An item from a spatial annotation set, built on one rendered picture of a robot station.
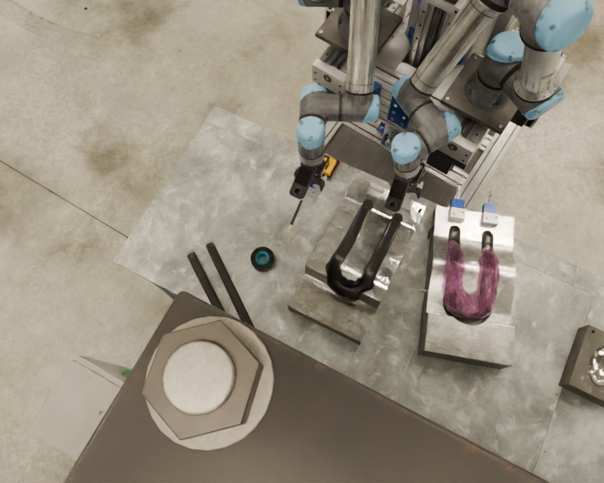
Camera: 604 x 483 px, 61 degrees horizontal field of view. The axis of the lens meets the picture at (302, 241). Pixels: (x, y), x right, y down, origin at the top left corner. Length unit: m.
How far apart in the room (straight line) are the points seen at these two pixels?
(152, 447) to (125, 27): 3.19
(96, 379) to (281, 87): 2.27
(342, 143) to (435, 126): 1.24
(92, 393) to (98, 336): 1.64
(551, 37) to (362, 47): 0.44
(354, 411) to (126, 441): 0.20
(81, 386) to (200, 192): 0.98
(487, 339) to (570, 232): 1.37
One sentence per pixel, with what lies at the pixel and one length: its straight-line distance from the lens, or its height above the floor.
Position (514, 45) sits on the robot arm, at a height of 1.27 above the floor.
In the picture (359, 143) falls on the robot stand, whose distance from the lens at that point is 2.61.
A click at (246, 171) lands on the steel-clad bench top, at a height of 0.80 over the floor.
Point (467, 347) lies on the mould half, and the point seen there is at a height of 0.91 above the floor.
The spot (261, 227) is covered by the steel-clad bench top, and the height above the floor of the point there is 0.80.
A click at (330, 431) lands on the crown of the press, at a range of 0.46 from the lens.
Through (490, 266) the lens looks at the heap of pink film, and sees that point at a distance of 1.70.
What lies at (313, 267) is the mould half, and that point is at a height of 0.93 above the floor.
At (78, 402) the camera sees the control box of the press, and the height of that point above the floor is 1.47.
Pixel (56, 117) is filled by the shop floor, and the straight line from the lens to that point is 3.31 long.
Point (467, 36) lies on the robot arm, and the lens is 1.36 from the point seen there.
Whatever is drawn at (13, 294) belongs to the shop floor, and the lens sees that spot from 2.97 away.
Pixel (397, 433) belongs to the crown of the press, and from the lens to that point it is 0.47.
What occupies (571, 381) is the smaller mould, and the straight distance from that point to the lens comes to 1.77.
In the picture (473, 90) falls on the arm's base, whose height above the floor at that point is 1.08.
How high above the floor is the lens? 2.47
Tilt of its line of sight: 71 degrees down
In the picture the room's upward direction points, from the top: 6 degrees counter-clockwise
